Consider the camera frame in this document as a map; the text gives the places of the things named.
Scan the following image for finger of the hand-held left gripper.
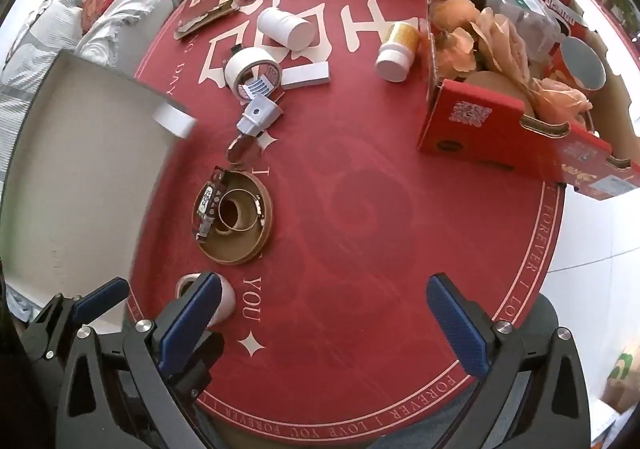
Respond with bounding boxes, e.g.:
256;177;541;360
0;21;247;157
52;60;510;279
22;277;130;366
167;330;226;398

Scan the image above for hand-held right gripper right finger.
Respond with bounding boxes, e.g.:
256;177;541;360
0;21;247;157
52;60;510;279
426;272;592;449

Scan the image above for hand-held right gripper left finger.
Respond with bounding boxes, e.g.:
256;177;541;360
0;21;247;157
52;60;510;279
56;272;224;449

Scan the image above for white cup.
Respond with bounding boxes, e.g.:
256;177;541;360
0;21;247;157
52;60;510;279
175;273;237;327

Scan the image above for brown round spool disc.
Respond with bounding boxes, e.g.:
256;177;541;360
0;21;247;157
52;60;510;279
192;169;274;266

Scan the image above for metal hose clamp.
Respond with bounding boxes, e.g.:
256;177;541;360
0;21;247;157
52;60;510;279
215;189;265;233

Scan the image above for white shallow tray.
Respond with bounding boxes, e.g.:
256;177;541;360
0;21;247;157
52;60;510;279
0;49;192;280

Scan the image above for small white box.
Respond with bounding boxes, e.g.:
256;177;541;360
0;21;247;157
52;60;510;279
152;102;197;139

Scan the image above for blue striped round badge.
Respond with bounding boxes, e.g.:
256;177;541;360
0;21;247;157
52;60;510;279
239;76;278;102

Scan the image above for white rectangular block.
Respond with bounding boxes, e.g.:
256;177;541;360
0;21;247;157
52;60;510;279
281;63;332;90

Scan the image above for yellow bottle white cap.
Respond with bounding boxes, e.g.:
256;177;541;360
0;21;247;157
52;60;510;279
375;20;420;82

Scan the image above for white plastic bottle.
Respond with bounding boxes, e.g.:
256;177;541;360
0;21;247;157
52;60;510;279
256;6;316;51

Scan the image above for dark grey stool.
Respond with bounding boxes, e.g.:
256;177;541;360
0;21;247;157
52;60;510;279
520;293;562;332

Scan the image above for black white printed strip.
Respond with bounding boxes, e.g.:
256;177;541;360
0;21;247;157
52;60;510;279
195;168;231;242

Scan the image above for red cardboard box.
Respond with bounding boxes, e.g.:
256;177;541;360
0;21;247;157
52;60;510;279
417;0;640;202

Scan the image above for white tape roll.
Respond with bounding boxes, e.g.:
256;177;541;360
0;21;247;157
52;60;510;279
223;48;283;97

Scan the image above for orange artificial flowers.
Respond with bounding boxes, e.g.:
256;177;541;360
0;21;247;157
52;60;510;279
432;0;593;125

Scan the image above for grey covered sofa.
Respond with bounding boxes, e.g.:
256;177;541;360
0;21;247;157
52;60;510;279
0;0;196;100

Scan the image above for clear plastic container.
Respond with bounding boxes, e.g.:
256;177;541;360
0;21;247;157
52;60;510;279
487;0;571;55

